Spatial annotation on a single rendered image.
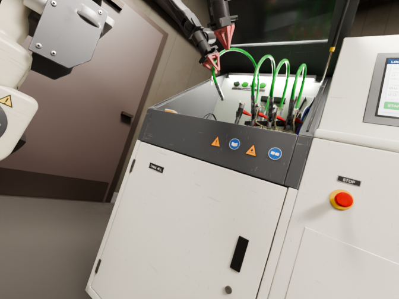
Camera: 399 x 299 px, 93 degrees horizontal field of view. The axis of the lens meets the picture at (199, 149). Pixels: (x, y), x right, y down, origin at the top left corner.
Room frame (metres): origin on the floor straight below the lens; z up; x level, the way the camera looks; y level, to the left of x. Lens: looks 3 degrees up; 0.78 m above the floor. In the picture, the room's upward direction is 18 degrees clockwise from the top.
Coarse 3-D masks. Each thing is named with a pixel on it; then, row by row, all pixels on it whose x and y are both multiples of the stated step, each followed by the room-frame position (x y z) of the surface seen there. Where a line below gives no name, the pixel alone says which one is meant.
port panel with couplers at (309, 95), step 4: (296, 92) 1.09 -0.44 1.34; (304, 92) 1.07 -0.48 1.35; (308, 92) 1.05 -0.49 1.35; (312, 92) 1.04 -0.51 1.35; (316, 92) 1.03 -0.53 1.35; (308, 96) 1.05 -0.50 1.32; (312, 96) 1.04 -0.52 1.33; (296, 100) 1.08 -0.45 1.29; (300, 100) 1.07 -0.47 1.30; (308, 100) 1.05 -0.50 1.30; (300, 104) 1.07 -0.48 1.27; (304, 104) 1.06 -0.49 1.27; (308, 104) 1.05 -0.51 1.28; (304, 108) 1.05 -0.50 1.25; (300, 112) 1.06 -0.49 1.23; (300, 116) 1.04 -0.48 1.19; (304, 120) 1.04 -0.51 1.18; (292, 128) 1.07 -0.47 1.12; (300, 128) 1.05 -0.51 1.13
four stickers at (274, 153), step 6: (216, 138) 0.70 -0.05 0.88; (222, 138) 0.68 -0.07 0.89; (234, 138) 0.66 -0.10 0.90; (216, 144) 0.69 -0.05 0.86; (234, 144) 0.66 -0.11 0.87; (252, 144) 0.63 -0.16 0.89; (246, 150) 0.63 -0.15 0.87; (252, 150) 0.62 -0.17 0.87; (270, 150) 0.60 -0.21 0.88; (276, 150) 0.59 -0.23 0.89; (282, 150) 0.58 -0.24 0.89; (270, 156) 0.59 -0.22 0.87; (276, 156) 0.58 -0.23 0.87
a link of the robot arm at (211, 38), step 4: (192, 16) 0.84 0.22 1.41; (192, 20) 0.84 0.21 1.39; (196, 20) 0.85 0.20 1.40; (196, 24) 0.84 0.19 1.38; (200, 24) 0.86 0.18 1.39; (196, 28) 0.86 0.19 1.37; (200, 28) 0.87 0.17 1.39; (204, 28) 0.90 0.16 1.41; (208, 28) 0.91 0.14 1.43; (192, 32) 0.87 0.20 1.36; (208, 32) 0.89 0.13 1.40; (212, 32) 0.91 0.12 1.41; (188, 36) 0.90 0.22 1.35; (208, 36) 0.89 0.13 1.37; (212, 36) 0.90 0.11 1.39; (208, 40) 0.90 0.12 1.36; (212, 40) 0.91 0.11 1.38
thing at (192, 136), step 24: (168, 120) 0.82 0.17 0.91; (192, 120) 0.76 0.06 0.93; (216, 120) 0.71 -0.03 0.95; (168, 144) 0.80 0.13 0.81; (192, 144) 0.74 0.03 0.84; (240, 144) 0.65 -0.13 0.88; (264, 144) 0.61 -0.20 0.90; (288, 144) 0.57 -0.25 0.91; (240, 168) 0.63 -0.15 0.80; (264, 168) 0.60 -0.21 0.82; (288, 168) 0.57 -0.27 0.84
